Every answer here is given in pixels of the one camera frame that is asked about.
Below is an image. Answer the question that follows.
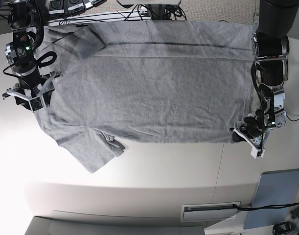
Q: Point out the grey T-shirt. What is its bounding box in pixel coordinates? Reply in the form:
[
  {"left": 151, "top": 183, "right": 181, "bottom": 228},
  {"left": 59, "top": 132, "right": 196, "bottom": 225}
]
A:
[{"left": 35, "top": 21, "right": 253, "bottom": 173}]

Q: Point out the black cable at slot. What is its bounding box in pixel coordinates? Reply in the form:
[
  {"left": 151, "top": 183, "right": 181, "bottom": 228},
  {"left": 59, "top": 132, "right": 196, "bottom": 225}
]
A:
[{"left": 233, "top": 201, "right": 299, "bottom": 212}]

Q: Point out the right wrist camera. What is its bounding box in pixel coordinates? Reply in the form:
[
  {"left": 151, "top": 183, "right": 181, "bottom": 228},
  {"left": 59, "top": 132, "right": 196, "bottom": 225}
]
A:
[{"left": 28, "top": 96, "right": 46, "bottom": 112}]

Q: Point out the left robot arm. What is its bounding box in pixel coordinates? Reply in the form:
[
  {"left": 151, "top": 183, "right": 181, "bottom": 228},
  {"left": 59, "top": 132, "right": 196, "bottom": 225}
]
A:
[{"left": 230, "top": 0, "right": 299, "bottom": 158}]

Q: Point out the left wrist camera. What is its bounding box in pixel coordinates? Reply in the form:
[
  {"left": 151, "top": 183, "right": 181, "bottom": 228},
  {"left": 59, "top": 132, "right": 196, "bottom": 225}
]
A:
[{"left": 251, "top": 148, "right": 265, "bottom": 159}]

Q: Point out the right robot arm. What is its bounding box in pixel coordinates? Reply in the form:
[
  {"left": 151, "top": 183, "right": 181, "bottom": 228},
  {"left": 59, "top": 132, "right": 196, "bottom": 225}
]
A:
[{"left": 2, "top": 0, "right": 63, "bottom": 112}]

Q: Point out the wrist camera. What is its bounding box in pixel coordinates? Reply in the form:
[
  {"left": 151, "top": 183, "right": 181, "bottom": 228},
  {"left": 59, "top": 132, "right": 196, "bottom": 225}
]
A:
[
  {"left": 28, "top": 96, "right": 46, "bottom": 112},
  {"left": 251, "top": 148, "right": 265, "bottom": 159}
]

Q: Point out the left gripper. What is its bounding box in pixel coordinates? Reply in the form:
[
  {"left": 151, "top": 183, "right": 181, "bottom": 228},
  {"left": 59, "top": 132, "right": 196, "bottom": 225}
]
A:
[{"left": 229, "top": 109, "right": 272, "bottom": 149}]

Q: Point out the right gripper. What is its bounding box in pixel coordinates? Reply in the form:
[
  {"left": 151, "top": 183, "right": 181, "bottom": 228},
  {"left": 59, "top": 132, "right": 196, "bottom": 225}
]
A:
[{"left": 2, "top": 71, "right": 63, "bottom": 108}]

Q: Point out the white cable slot tray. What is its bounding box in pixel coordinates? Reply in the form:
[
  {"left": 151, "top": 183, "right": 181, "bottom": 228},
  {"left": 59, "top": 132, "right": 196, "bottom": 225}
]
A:
[{"left": 180, "top": 201, "right": 241, "bottom": 223}]

